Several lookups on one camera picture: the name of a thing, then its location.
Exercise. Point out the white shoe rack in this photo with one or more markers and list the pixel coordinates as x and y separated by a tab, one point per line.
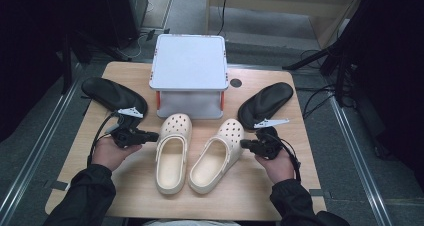
188	62

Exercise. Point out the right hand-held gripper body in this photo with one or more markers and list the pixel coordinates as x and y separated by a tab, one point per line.
270	144

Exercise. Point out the black insole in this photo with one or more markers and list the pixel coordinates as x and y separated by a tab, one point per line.
266	102
113	96

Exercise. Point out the person's left hand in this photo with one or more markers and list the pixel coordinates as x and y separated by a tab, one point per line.
108	154

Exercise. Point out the black chair armrest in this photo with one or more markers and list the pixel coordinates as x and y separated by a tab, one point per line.
335	219

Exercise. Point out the small black plug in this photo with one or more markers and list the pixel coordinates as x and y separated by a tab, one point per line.
150	35

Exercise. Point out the metal floor rail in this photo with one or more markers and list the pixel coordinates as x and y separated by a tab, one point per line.
357	152
35	152

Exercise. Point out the dark cabinet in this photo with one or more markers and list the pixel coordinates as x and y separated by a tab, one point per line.
123	12

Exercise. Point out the black stand pole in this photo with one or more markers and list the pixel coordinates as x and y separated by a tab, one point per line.
66	69

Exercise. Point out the person's right hand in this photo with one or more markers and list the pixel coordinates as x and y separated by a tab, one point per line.
280	169

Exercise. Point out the black round table grommet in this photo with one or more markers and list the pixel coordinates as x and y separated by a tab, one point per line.
236	83

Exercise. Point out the cream clog shoe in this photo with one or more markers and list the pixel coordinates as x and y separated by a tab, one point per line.
171	159
213	166

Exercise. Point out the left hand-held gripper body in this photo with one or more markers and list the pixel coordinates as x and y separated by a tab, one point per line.
126	136

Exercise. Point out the grey tape strip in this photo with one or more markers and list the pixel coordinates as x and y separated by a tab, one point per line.
318	192
58	185

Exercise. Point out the black tripod stand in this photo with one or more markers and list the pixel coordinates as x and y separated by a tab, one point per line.
306	59

